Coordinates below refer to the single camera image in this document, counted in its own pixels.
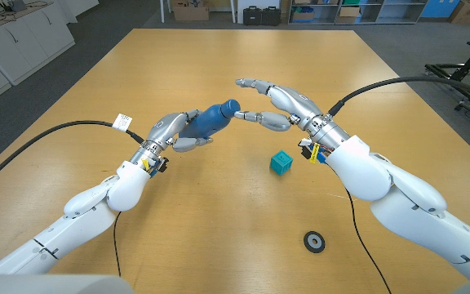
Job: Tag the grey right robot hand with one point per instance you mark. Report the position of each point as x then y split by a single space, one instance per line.
294 104

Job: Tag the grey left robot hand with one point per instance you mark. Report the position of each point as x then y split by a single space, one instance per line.
167 126

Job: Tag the blue metal bottle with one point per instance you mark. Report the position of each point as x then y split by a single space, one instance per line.
206 122

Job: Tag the blue bottle cap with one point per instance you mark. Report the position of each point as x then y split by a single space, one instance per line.
230 108

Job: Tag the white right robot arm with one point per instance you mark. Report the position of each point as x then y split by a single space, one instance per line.
361 171

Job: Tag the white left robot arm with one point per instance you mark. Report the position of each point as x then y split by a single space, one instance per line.
125 192

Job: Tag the teal cube block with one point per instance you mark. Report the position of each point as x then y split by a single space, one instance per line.
280 162

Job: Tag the black hard case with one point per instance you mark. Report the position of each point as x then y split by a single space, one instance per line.
252 16
271 16

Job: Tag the small cardboard box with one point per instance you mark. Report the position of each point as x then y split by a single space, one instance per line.
348 14

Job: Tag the white desk leg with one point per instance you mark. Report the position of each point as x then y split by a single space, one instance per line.
162 12
233 12

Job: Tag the cardboard box with tape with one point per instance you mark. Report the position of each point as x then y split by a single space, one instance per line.
190 13

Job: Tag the grey shelf unit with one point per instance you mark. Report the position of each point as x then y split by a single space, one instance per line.
398 12

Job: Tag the small white cabinet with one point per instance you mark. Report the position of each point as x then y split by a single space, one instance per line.
84 6

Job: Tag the long white cabinet row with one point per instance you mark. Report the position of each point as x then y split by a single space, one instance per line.
27 41

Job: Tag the grey laptop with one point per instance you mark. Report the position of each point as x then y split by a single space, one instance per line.
16 5

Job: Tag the large cardboard box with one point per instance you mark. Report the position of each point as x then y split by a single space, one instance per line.
469 11

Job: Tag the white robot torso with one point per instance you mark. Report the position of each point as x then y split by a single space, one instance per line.
47 285

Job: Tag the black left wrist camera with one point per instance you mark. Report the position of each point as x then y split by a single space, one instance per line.
162 164

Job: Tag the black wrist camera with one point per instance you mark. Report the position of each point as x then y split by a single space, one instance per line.
162 164
306 151

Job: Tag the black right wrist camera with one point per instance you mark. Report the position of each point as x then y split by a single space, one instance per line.
306 151

